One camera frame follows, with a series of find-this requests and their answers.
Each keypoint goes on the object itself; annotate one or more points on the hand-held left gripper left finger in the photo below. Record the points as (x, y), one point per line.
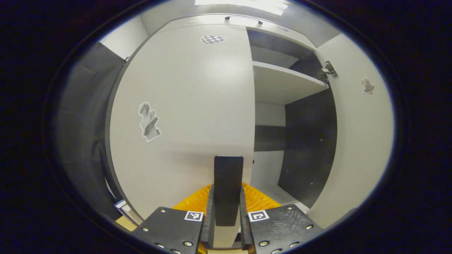
(176, 229)

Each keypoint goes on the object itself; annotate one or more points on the blue book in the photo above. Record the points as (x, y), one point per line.
(120, 203)

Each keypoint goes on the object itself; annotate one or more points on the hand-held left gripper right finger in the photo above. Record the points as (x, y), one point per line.
(279, 229)

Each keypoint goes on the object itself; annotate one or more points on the grey cabinet door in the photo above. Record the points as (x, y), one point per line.
(197, 106)
(360, 141)

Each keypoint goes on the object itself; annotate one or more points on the black backdrop cloth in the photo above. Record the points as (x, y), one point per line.
(81, 141)

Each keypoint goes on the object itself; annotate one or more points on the grey double-door shoe cabinet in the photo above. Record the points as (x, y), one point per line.
(286, 84)

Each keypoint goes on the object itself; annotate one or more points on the long ceiling light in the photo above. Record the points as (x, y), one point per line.
(243, 5)

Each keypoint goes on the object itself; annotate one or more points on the white and black book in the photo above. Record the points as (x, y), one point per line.
(130, 213)

